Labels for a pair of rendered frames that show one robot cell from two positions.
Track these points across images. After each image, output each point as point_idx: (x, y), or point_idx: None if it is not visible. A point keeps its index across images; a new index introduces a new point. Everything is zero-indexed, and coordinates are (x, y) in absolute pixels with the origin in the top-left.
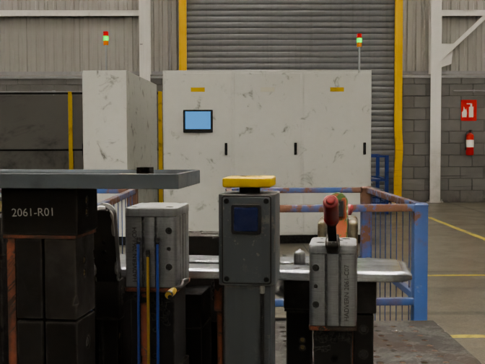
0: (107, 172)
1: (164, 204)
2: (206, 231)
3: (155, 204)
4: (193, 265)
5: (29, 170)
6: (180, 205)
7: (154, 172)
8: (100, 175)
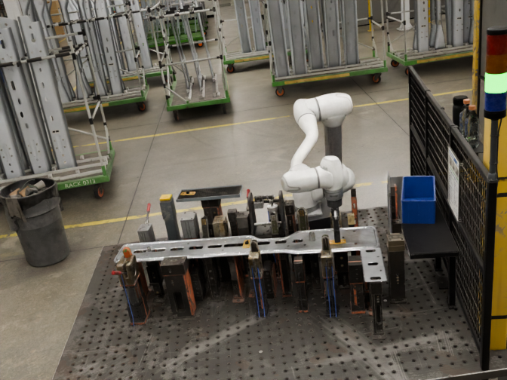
0: (198, 198)
1: (186, 216)
2: (174, 264)
3: (188, 215)
4: (182, 244)
5: (217, 196)
6: (182, 215)
7: (186, 199)
8: (196, 188)
